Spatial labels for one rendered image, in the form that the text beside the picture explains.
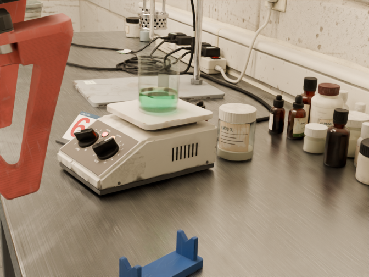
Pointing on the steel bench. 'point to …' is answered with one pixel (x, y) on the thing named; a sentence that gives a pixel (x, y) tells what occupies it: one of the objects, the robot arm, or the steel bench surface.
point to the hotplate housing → (150, 155)
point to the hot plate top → (196, 115)
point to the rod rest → (168, 261)
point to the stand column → (197, 44)
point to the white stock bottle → (325, 104)
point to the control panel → (102, 165)
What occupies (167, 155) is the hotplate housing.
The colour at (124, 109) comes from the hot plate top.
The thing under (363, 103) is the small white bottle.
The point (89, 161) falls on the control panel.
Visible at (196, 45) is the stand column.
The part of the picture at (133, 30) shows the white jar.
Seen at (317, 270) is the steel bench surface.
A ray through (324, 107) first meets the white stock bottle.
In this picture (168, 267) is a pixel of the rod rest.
